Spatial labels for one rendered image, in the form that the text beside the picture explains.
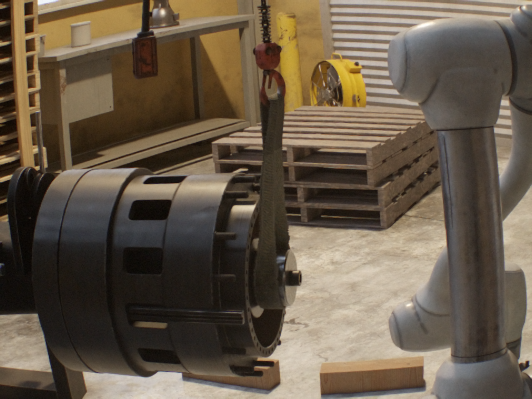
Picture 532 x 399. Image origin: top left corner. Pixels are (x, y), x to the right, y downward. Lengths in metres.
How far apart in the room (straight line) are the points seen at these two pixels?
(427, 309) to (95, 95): 5.67
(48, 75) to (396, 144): 2.53
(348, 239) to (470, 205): 4.34
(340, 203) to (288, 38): 2.95
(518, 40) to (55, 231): 1.39
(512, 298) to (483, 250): 0.36
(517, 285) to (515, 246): 3.67
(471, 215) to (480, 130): 0.13
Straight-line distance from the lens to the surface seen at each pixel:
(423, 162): 6.79
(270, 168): 2.52
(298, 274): 2.62
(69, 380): 3.95
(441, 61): 1.56
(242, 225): 2.51
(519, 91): 1.65
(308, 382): 4.10
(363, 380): 3.94
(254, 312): 2.64
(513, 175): 1.79
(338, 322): 4.71
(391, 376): 3.93
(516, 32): 1.64
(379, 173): 6.07
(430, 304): 1.89
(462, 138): 1.59
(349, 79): 7.87
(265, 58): 2.46
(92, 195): 2.61
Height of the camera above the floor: 1.68
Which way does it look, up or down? 14 degrees down
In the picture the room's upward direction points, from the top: 4 degrees counter-clockwise
